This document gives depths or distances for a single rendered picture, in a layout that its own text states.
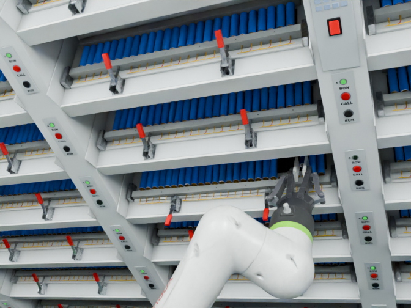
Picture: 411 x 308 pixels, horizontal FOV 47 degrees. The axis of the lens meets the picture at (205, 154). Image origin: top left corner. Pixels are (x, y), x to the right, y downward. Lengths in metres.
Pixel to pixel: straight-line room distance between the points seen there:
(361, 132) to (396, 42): 0.20
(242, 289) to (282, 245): 0.72
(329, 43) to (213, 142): 0.38
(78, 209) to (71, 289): 0.47
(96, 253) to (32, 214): 0.24
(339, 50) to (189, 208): 0.62
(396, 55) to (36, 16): 0.74
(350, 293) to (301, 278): 0.64
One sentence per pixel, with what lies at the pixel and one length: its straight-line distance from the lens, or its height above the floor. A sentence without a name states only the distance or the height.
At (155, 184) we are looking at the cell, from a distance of 1.37.
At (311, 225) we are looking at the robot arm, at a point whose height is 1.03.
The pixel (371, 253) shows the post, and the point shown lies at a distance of 1.34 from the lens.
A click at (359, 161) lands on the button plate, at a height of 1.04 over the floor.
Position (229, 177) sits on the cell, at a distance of 1.29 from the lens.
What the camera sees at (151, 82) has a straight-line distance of 1.08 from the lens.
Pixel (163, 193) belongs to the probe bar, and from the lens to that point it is 1.34.
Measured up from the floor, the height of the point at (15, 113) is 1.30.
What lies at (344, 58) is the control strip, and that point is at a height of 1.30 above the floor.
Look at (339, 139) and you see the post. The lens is 1.07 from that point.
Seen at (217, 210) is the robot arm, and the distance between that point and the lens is 0.87.
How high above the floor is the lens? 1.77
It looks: 36 degrees down
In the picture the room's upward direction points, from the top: 22 degrees counter-clockwise
